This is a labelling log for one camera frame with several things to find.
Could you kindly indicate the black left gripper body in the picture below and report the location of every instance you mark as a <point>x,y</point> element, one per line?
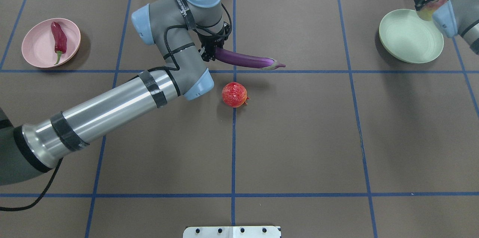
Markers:
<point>209,51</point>

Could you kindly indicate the purple toy eggplant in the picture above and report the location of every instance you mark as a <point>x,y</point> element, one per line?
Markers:
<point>242,60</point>

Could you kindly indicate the pink green toy peach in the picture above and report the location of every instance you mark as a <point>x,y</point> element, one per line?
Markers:
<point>426,12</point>

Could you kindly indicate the red toy chili pepper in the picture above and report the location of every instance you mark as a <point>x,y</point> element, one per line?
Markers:
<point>60,40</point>

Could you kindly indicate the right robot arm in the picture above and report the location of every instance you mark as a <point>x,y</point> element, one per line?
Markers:
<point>452,18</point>

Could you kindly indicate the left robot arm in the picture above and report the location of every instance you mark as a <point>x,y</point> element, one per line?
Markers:
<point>28,151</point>

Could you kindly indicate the light green plate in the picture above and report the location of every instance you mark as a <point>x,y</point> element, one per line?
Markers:
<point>409,38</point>

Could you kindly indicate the pink plate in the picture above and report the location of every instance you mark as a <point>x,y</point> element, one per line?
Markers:
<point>38,46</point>

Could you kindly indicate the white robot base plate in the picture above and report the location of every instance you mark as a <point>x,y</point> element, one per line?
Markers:
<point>233,232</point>

